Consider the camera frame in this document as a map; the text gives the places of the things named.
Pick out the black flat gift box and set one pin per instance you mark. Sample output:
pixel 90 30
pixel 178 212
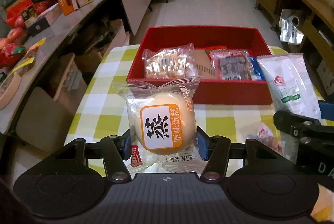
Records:
pixel 45 20

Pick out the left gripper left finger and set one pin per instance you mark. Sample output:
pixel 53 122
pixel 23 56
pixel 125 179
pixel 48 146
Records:
pixel 115 150

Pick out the red apple pile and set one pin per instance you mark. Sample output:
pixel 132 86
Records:
pixel 16 34

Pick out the white snack pouch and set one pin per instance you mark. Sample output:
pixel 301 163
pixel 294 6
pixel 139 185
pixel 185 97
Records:
pixel 289 84

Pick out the dark jerky packet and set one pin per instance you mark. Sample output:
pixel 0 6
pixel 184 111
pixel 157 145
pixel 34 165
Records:
pixel 231 64

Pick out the silver foil bag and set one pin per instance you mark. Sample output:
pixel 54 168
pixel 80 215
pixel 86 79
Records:
pixel 290 24

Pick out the small clear meat packet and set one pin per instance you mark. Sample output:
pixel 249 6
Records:
pixel 265 135

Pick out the grey long coffee table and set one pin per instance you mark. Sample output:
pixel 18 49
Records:
pixel 55 35

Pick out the wooden tv cabinet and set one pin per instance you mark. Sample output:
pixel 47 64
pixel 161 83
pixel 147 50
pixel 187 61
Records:
pixel 317 45

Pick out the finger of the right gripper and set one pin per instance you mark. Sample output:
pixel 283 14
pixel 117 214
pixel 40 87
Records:
pixel 326 109
pixel 299 126

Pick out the green checkered tablecloth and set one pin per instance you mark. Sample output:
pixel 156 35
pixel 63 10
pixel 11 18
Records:
pixel 102 113

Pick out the blue sausage snack packet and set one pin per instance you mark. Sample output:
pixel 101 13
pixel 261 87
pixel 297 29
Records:
pixel 255 70

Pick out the red cardboard box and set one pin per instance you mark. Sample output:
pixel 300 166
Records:
pixel 210 90

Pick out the long red snack packet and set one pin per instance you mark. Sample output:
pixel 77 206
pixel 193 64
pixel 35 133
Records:
pixel 216 48

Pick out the beige tape roll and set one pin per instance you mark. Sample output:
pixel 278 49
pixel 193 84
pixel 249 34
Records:
pixel 8 89

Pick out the waffle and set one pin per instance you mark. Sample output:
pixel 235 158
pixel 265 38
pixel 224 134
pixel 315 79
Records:
pixel 170 63

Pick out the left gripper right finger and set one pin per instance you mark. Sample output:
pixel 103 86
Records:
pixel 215 150

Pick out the steamed cake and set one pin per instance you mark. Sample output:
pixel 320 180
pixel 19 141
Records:
pixel 162 126

